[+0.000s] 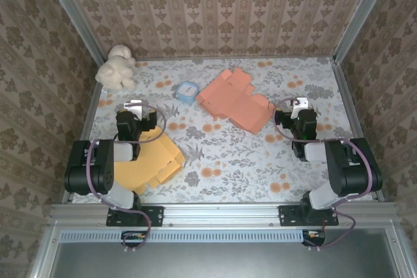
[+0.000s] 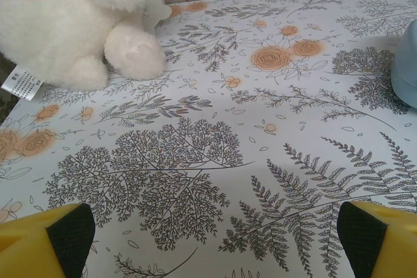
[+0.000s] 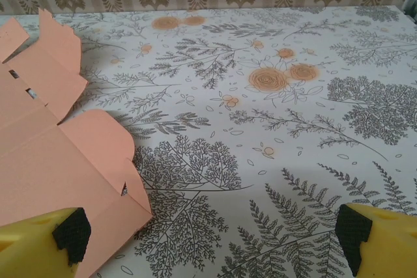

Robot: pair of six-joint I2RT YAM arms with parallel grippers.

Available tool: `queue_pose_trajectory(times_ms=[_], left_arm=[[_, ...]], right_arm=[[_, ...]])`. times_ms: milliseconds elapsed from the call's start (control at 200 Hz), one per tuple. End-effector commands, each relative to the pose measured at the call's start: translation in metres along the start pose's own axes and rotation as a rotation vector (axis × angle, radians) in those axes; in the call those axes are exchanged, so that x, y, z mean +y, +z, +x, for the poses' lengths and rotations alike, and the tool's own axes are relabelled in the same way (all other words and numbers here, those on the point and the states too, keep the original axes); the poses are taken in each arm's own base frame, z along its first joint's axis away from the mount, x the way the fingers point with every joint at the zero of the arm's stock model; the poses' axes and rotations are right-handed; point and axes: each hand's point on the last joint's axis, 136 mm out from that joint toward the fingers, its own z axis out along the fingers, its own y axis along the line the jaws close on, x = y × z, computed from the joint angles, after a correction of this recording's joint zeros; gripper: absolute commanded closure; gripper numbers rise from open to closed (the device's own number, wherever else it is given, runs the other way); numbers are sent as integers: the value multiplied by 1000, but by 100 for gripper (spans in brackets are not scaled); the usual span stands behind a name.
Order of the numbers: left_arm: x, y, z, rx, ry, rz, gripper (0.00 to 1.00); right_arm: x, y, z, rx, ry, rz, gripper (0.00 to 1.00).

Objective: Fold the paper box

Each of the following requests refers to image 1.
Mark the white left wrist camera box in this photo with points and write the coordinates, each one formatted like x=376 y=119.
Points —
x=137 y=107

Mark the aluminium table side rail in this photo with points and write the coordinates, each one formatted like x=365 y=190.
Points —
x=89 y=118
x=342 y=89

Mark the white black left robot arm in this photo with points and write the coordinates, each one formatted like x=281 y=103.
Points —
x=97 y=174

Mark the light blue alarm clock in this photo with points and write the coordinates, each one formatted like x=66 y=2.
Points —
x=187 y=92

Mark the white plush toy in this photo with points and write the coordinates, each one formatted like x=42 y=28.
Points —
x=114 y=69

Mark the small black controller board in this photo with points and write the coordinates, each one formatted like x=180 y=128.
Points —
x=133 y=236
x=314 y=235

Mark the aluminium corner post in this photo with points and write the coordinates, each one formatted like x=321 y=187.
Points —
x=71 y=14
x=361 y=14

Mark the grey metal sheet panel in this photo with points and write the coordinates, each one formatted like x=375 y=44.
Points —
x=211 y=261

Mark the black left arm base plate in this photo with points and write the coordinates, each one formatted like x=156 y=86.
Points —
x=156 y=216

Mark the aluminium front rail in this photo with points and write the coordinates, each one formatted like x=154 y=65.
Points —
x=221 y=213

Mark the yellow paper box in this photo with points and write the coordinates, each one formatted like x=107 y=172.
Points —
x=156 y=157

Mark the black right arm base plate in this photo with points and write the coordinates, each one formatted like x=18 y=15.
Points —
x=286 y=216

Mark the salmon pink paper box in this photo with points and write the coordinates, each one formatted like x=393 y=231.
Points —
x=234 y=105

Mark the aluminium lower frame bar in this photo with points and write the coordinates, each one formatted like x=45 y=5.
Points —
x=400 y=252
x=44 y=252

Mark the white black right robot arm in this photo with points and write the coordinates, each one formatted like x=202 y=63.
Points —
x=355 y=174

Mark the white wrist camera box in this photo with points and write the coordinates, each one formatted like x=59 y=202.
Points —
x=301 y=103
x=137 y=107

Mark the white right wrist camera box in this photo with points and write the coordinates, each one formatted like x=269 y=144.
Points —
x=301 y=103

